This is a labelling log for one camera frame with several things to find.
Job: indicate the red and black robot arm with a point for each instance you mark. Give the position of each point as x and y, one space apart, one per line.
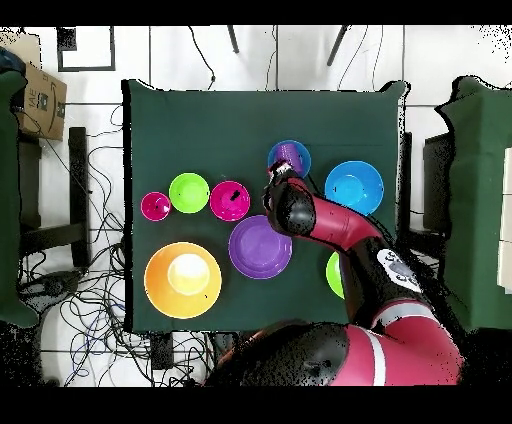
344 224

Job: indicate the small pink bowl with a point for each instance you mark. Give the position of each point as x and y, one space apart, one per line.
224 202

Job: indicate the black tripod leg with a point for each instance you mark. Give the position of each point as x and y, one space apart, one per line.
233 40
336 46

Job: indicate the black square floor frame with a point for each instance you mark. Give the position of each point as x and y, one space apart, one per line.
86 68

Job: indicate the red cup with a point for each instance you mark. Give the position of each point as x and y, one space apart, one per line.
155 206

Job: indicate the purple cup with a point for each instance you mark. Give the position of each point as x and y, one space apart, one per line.
290 154

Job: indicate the small green bowl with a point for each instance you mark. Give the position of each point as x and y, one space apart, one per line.
188 192

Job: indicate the large yellow bowl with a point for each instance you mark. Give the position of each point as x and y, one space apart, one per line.
160 280

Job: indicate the large green bowl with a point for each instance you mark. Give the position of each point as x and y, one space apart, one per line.
334 276

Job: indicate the small blue bowl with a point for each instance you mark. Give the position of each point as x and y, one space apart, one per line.
306 158

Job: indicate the grey stand base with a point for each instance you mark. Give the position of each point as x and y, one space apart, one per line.
52 286

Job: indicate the purple bowl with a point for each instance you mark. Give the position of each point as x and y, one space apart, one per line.
260 248

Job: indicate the black bench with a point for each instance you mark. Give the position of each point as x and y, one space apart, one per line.
78 192

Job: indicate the cardboard box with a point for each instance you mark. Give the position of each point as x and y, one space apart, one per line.
42 104

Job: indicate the green cloth covered table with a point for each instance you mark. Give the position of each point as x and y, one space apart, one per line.
476 200
8 200

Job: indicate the dark green tablecloth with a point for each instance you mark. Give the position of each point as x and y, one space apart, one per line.
200 132

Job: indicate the large blue bowl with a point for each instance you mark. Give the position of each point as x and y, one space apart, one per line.
354 186

